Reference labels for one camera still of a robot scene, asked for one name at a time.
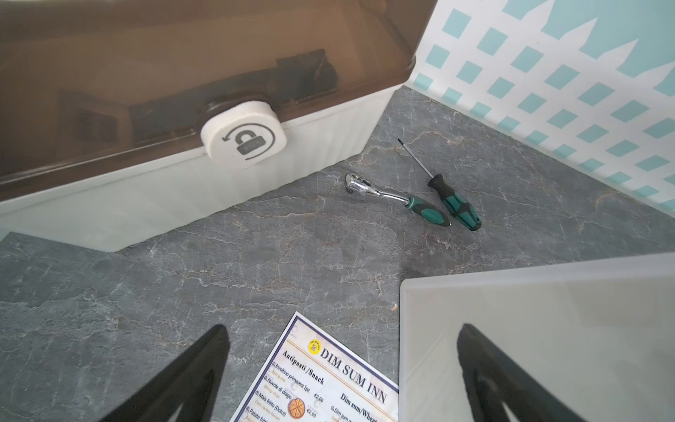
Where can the clear acrylic menu holder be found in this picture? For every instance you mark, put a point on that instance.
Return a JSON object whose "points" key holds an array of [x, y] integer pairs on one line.
{"points": [[599, 335]]}

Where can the dim sum inn menu sheet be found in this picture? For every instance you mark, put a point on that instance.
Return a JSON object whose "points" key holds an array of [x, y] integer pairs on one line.
{"points": [[310, 376]]}

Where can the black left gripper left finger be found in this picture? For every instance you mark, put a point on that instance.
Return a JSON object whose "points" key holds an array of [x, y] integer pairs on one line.
{"points": [[186, 389]]}

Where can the white box with brown lid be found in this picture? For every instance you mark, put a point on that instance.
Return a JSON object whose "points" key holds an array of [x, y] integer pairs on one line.
{"points": [[123, 120]]}

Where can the green black screwdriver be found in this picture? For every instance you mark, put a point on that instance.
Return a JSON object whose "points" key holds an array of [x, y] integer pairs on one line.
{"points": [[459, 208]]}

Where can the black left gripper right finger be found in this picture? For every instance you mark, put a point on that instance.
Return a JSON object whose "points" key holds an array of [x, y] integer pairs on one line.
{"points": [[498, 388]]}

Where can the green handled ratchet wrench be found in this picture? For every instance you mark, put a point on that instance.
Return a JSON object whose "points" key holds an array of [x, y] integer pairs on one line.
{"points": [[355, 183]]}

